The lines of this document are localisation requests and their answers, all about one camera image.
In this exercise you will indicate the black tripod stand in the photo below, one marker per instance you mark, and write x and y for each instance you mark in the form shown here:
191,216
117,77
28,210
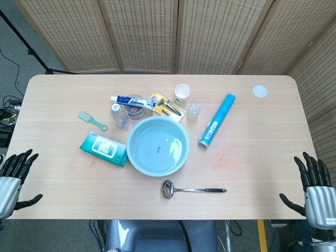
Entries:
29,50

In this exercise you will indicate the woven folding screen panel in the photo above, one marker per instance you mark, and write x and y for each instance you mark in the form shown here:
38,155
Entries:
286,34
320,92
141,34
68,34
218,36

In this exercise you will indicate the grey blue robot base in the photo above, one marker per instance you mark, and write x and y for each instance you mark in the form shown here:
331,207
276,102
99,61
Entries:
147,236

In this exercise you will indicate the blue and white toothpaste tube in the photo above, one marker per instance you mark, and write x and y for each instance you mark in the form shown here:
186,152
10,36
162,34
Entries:
130,101

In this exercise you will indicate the green wet wipes pack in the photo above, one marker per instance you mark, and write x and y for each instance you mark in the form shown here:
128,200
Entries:
103,148

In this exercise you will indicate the power strip with plugs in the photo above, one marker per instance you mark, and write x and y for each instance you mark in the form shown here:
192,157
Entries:
10,107

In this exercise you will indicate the stainless steel ladle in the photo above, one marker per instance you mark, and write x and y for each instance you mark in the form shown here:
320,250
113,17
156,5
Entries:
168,189

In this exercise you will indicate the clear plastic bottle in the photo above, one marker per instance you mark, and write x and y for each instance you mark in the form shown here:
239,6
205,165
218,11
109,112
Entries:
120,118

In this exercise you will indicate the white round lid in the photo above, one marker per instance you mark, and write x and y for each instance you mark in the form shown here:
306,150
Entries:
260,91

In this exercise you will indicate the translucent squeeze bottle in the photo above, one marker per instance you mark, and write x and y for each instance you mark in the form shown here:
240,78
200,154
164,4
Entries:
193,113

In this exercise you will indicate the white paper cup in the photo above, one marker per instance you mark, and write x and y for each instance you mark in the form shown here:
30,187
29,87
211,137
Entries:
182,94

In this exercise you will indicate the black and silver right hand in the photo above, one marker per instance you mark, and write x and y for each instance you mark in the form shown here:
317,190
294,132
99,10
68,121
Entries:
320,202

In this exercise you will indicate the blue cling film roll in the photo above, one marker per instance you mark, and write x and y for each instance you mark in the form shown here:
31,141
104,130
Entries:
216,120

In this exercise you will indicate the yellow razor blister pack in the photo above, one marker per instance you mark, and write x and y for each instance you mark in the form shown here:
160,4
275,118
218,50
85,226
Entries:
170,109

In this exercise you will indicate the light blue bowl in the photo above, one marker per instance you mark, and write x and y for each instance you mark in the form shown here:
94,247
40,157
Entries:
147,147

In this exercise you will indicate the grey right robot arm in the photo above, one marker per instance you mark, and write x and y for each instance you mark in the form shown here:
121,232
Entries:
324,240

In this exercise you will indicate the black and silver left hand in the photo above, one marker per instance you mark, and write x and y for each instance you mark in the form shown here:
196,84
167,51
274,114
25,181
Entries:
8,186

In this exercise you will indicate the round clear jar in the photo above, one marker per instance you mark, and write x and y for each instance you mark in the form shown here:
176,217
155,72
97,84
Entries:
135,113

